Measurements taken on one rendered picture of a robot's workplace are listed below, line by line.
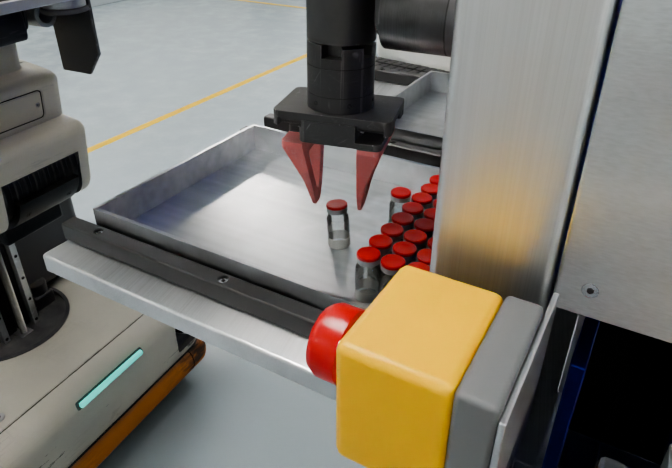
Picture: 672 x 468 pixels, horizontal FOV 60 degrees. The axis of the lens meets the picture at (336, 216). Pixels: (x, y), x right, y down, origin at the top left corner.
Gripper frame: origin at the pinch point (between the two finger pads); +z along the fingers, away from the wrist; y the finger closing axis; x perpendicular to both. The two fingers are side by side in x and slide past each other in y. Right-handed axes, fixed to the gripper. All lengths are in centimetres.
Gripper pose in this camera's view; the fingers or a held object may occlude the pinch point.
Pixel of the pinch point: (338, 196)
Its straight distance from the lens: 55.4
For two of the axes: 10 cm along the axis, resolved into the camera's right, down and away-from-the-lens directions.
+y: 9.6, 1.5, -2.3
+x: 2.8, -4.9, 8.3
